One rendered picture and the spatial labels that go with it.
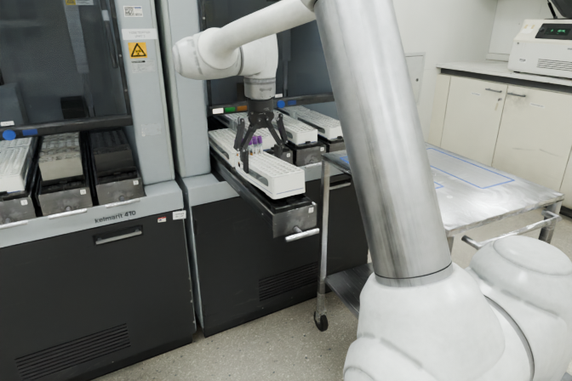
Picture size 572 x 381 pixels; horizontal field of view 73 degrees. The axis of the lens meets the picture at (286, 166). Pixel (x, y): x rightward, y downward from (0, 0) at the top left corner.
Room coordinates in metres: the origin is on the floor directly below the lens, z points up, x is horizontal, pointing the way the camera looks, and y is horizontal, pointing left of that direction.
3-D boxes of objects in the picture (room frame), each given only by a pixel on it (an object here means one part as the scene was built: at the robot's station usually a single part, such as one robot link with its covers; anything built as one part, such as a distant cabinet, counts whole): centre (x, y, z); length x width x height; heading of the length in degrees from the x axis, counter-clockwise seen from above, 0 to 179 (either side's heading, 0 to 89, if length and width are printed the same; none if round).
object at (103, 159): (1.19, 0.57, 0.85); 0.12 x 0.02 x 0.06; 118
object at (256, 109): (1.12, 0.07, 1.03); 0.08 x 0.07 x 0.09; 117
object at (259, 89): (1.11, 0.07, 1.10); 0.09 x 0.09 x 0.06
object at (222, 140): (1.37, 0.20, 0.83); 0.30 x 0.10 x 0.06; 27
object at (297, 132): (1.60, -0.02, 0.83); 0.30 x 0.10 x 0.06; 27
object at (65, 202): (1.33, 0.81, 0.78); 0.73 x 0.14 x 0.09; 27
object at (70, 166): (1.12, 0.70, 0.85); 0.12 x 0.02 x 0.06; 118
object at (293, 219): (1.21, 0.12, 0.78); 0.73 x 0.14 x 0.09; 27
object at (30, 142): (1.42, 1.03, 0.83); 0.30 x 0.10 x 0.06; 27
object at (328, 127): (1.67, -0.15, 0.83); 0.30 x 0.10 x 0.06; 27
